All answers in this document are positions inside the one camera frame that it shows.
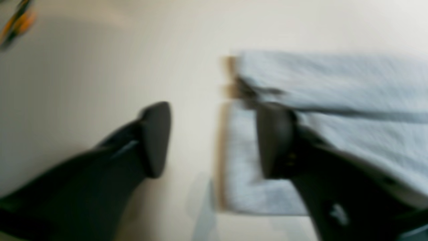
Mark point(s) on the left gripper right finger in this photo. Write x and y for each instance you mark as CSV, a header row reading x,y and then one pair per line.
x,y
348,199

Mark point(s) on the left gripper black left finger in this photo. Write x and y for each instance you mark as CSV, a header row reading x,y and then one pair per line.
x,y
83,198

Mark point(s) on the grey T-shirt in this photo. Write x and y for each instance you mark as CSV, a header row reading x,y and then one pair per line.
x,y
373,106

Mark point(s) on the orange object at edge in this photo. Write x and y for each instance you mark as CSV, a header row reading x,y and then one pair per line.
x,y
20,22

